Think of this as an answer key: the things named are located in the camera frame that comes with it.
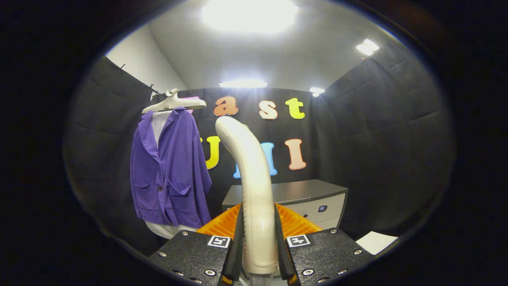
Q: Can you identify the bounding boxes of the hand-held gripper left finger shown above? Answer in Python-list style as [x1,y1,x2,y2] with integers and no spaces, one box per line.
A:
[149,203,243,286]

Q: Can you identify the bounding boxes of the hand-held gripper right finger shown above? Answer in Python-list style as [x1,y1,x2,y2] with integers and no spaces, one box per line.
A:
[274,202,375,286]

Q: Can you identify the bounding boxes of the white garment steamer head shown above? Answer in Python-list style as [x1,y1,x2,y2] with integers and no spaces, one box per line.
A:
[215,116,279,275]

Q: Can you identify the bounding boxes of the purple jacket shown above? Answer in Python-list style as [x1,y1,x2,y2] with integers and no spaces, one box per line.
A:
[130,107,212,229]

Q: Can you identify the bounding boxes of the white shirt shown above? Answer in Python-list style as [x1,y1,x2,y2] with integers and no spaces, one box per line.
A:
[145,111,199,240]

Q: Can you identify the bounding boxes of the white clothes hanger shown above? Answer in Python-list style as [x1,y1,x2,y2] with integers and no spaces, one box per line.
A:
[142,89,207,114]

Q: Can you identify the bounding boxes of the grey cabinet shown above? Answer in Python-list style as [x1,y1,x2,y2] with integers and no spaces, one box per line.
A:
[221,179,349,231]

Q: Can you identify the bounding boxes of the long ceiling strip light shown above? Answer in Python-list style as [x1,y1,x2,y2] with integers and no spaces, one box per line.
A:
[219,81,267,88]

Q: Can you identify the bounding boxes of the twin ceiling light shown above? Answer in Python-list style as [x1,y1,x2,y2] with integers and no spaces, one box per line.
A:
[355,39,380,57]

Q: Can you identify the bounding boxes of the large ceiling light panel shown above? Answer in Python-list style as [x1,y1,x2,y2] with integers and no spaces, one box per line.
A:
[202,0,299,33]

